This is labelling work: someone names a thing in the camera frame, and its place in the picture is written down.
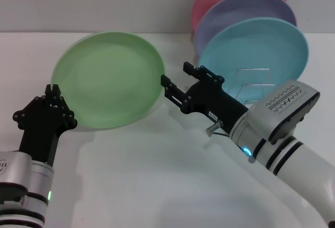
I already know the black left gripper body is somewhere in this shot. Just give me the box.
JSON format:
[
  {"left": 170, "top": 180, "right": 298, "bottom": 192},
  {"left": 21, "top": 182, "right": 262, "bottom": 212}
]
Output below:
[{"left": 13, "top": 97, "right": 79, "bottom": 166}]

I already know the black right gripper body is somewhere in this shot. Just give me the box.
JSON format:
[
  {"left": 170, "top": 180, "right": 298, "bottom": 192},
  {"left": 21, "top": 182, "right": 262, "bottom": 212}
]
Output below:
[{"left": 187, "top": 81, "right": 248, "bottom": 134}]

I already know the green plastic plate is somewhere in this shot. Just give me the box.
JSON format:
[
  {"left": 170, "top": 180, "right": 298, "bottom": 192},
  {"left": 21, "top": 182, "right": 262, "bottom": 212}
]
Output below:
[{"left": 50, "top": 31, "right": 166, "bottom": 132}]

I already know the light blue plastic plate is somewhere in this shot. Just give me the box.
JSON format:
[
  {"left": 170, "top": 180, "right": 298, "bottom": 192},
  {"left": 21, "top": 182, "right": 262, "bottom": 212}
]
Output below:
[{"left": 197, "top": 17, "right": 309, "bottom": 106}]

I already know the purple plastic plate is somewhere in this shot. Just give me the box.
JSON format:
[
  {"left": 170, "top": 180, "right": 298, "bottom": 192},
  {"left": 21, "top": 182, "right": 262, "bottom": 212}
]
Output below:
[{"left": 193, "top": 0, "right": 298, "bottom": 56}]

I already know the right wrist cable with plug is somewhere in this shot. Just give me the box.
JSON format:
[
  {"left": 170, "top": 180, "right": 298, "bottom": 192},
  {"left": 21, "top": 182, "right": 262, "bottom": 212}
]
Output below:
[{"left": 206, "top": 122, "right": 232, "bottom": 138}]

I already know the silver wire plate rack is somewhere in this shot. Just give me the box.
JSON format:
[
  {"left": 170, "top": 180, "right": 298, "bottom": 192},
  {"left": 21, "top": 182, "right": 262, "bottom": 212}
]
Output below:
[{"left": 226, "top": 67, "right": 277, "bottom": 106}]

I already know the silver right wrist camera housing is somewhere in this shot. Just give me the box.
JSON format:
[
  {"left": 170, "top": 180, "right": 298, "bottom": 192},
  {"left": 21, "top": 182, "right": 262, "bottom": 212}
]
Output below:
[{"left": 247, "top": 80, "right": 320, "bottom": 145}]

